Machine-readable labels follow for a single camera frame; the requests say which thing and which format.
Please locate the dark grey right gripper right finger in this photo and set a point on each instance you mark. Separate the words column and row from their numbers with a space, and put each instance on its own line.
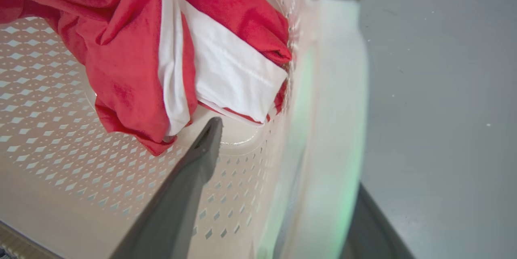
column 369, row 230

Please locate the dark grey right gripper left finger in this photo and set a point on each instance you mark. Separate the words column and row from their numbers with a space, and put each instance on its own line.
column 177, row 202

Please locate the beige perforated plastic laundry basket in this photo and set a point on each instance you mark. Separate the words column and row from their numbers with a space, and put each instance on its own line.
column 80, row 162

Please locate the red and white garment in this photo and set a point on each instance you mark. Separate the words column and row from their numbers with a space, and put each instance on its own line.
column 133, row 49

